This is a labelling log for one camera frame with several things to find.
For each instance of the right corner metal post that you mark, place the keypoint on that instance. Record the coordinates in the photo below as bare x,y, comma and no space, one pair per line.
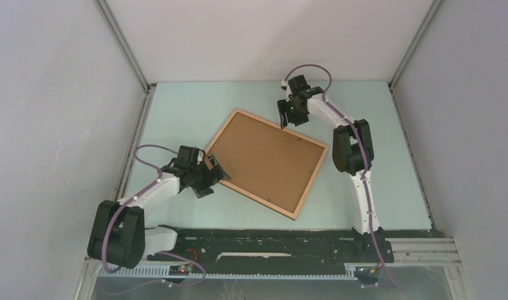
393,85

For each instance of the brown cardboard backing board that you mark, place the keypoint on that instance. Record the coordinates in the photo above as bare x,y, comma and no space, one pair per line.
272,166

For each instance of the left corner metal post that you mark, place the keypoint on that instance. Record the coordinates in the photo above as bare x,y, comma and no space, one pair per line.
143,102

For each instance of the aluminium rail frame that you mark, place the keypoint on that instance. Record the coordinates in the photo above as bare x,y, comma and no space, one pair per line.
422,249

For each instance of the small green circuit board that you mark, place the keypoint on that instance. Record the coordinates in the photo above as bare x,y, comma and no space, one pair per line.
179,270

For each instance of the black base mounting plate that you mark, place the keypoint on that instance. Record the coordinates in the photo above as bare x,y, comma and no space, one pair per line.
280,252

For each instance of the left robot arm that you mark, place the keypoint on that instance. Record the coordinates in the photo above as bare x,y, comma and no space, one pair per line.
120,237

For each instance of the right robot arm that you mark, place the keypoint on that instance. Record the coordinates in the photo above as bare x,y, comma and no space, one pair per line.
352,147

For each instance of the corner metal post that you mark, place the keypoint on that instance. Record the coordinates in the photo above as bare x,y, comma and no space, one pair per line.
143,102
393,85

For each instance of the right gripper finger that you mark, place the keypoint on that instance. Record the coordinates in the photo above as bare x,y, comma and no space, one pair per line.
299,119
282,106

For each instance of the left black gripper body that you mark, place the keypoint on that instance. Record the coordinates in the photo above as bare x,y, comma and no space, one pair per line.
200,174

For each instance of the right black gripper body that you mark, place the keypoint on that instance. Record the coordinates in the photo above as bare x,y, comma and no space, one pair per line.
295,109

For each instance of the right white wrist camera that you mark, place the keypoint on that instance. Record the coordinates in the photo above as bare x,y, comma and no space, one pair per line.
284,85

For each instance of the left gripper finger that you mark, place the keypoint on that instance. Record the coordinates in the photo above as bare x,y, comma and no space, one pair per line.
216,170
202,190

